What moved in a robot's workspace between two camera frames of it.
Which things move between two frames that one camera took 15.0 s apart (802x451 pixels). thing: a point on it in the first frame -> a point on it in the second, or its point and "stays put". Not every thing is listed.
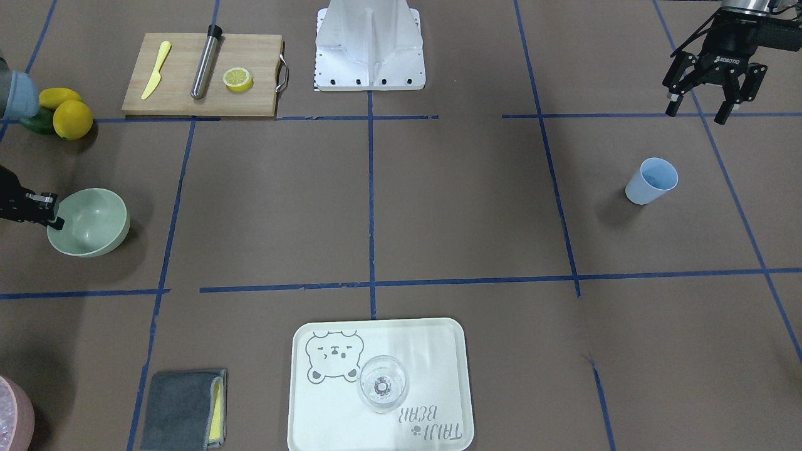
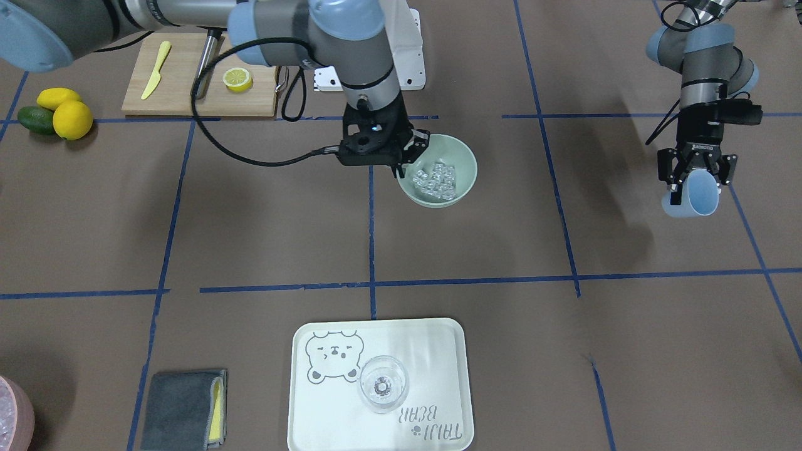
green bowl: x=96 y=222 -> x=443 y=176
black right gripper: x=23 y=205 -> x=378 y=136
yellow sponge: x=216 y=425 stays put
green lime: x=41 y=123 stays put
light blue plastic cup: x=654 y=176 -> x=700 y=195
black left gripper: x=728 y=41 -> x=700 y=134
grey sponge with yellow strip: x=185 y=411 stays put
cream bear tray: x=325 y=410 stays put
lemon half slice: x=237 y=79 stays put
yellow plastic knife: x=156 y=76 stays put
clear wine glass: x=383 y=384 stays put
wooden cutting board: x=171 y=97 stays put
